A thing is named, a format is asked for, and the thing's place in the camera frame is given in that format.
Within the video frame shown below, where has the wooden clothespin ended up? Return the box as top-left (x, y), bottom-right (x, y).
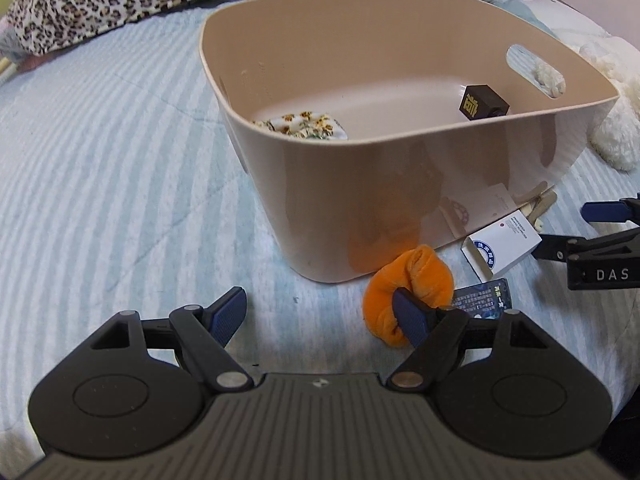
top-left (512, 181), bottom-right (558, 233)

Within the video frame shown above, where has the dark blue small box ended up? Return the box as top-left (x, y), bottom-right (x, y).
top-left (451, 278), bottom-right (512, 320)

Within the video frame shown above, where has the striped light blue bedsheet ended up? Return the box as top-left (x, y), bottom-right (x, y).
top-left (0, 0), bottom-right (640, 461)

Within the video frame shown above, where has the black cube box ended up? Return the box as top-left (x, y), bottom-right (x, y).
top-left (459, 84), bottom-right (510, 120)

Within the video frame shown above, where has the white blue card box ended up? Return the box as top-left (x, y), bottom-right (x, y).
top-left (461, 210), bottom-right (541, 283)

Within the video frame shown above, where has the beige plastic storage bin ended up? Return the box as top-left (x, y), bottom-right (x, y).
top-left (200, 0), bottom-right (618, 283)

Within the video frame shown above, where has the floral fabric bundle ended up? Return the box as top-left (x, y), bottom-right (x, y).
top-left (253, 110), bottom-right (348, 140)

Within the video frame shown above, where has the orange sock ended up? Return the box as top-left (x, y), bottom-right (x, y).
top-left (362, 245), bottom-right (454, 348)

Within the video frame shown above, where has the white fluffy plush toy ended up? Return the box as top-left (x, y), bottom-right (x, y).
top-left (565, 34), bottom-right (639, 172)

